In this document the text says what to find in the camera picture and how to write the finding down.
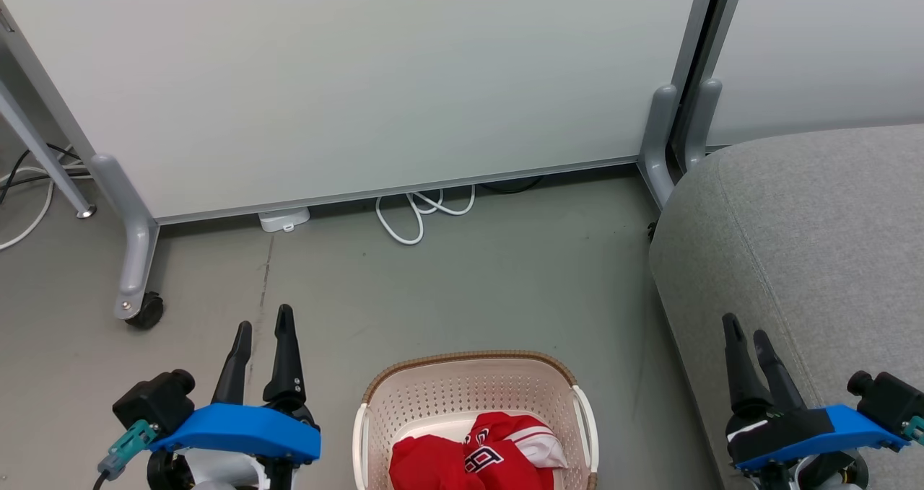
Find black caster wheel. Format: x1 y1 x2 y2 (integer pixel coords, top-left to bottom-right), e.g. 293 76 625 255
126 292 165 331

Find slanted grey metal leg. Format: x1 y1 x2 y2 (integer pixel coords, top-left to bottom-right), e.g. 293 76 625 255
0 79 97 219

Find cream perforated laundry basket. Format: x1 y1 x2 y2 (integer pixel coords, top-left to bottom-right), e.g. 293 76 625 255
352 350 601 490

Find red and white jersey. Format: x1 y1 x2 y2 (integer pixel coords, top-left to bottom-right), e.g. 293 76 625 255
388 411 570 490

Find long white floor cable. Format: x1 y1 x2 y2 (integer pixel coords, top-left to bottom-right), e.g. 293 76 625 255
0 164 57 252

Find bundled black floor cables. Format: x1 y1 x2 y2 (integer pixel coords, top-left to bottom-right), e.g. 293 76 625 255
0 142 92 205

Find grey upright partition foot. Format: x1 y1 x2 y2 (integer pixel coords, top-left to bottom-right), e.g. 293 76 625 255
682 78 723 172
638 84 681 210

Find teal left camera connector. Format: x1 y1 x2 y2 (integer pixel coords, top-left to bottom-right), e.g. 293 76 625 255
97 419 159 481

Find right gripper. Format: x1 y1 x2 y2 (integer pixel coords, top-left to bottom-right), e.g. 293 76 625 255
721 312 870 490

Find blue left camera bracket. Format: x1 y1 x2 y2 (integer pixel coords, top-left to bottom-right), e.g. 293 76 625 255
147 403 323 464

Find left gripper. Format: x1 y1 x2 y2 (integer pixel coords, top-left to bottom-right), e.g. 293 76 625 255
147 303 308 490

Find looped white cable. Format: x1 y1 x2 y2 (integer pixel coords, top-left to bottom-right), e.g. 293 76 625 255
375 184 477 246

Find grey fabric sofa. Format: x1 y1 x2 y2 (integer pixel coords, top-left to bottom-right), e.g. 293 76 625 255
648 123 924 490

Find grey partition foot with caster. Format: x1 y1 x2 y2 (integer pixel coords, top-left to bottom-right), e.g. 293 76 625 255
90 154 160 322

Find white power adapter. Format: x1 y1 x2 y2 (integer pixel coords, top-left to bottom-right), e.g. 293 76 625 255
258 206 312 233

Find blue right camera bracket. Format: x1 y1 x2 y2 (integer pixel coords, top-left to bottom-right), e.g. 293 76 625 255
725 403 911 473

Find blue camera bracket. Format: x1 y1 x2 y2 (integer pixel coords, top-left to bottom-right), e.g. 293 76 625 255
147 403 323 464
725 403 911 473

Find large white partition panel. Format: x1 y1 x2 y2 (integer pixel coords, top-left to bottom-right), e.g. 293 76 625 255
0 0 707 225

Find thin black floor cable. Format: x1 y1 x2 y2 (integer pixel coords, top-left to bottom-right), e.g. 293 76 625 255
479 177 544 195

